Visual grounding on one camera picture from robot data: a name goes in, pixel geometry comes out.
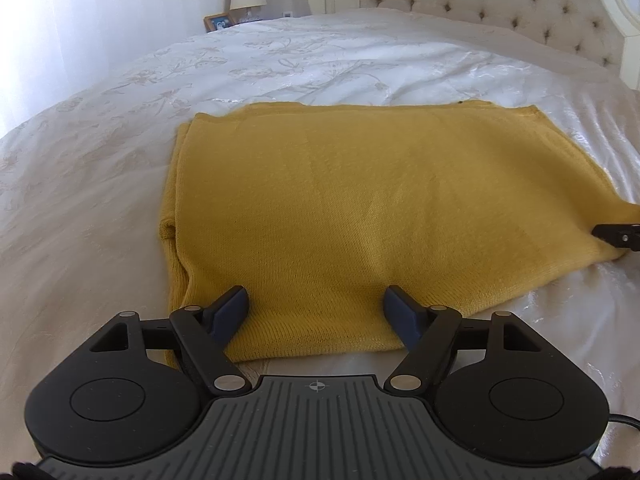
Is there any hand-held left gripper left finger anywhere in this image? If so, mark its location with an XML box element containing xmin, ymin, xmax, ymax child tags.
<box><xmin>87</xmin><ymin>285</ymin><xmax>252</xmax><ymax>396</ymax></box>

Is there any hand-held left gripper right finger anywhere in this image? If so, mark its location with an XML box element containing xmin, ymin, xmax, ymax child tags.
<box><xmin>382</xmin><ymin>285</ymin><xmax>547</xmax><ymax>394</ymax></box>

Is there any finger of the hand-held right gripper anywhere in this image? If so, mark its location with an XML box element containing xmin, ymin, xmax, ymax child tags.
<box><xmin>592</xmin><ymin>223</ymin><xmax>640</xmax><ymax>252</ymax></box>

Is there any yellow knit sweater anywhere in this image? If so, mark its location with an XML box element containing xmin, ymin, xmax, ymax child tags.
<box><xmin>159</xmin><ymin>101</ymin><xmax>640</xmax><ymax>365</ymax></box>

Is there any white embroidered bedspread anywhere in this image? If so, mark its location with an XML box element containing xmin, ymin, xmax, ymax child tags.
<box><xmin>0</xmin><ymin>7</ymin><xmax>640</xmax><ymax>480</ymax></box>

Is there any white sheer curtain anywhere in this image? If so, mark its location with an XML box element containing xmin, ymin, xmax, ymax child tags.
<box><xmin>0</xmin><ymin>0</ymin><xmax>236</xmax><ymax>133</ymax></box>

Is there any black cable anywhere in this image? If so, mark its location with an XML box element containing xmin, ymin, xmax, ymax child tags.
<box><xmin>607</xmin><ymin>411</ymin><xmax>640</xmax><ymax>432</ymax></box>

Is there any wooden picture frame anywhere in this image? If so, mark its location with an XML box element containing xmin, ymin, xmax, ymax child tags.
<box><xmin>203</xmin><ymin>11</ymin><xmax>236</xmax><ymax>33</ymax></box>

